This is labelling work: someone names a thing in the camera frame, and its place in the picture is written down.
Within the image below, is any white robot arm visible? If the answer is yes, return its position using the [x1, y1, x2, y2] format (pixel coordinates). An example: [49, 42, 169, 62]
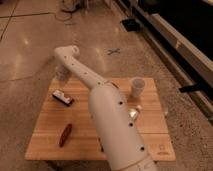
[54, 46, 158, 171]

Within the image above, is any wooden table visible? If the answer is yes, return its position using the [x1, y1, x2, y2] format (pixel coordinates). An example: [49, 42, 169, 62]
[25, 78, 176, 171]

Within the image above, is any red brown sausage toy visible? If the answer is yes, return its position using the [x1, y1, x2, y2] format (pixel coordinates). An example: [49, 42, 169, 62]
[59, 124, 72, 147]

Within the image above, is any translucent plastic cup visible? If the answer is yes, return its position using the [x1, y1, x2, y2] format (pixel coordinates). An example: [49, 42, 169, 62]
[131, 77, 145, 98]

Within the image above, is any clear plastic bottle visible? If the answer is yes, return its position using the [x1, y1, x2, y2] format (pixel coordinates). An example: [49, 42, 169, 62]
[129, 105, 142, 121]

